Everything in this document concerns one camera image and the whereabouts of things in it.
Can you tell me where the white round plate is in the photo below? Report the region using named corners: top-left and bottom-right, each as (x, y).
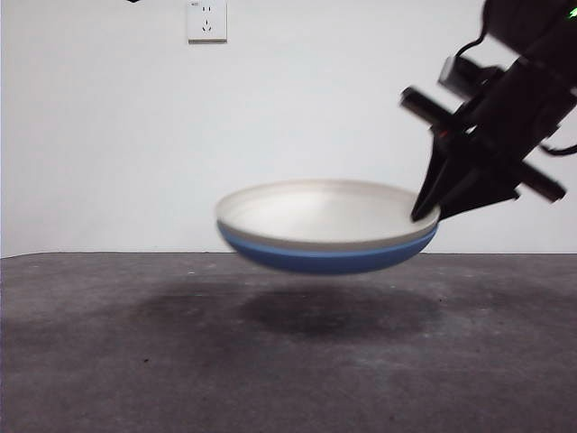
top-left (215, 179), bottom-right (441, 253)

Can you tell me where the white wall socket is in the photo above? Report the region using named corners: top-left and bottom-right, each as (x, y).
top-left (188, 0), bottom-right (228, 45)

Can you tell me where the blue round plate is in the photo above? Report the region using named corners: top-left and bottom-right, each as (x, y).
top-left (216, 220), bottom-right (439, 277)

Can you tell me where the pale grey right wrist camera box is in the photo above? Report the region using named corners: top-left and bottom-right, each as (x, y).
top-left (439, 56), bottom-right (481, 98)

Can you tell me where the black cable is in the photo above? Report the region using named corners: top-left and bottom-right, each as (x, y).
top-left (538, 142), bottom-right (577, 159)
top-left (454, 13), bottom-right (490, 59)

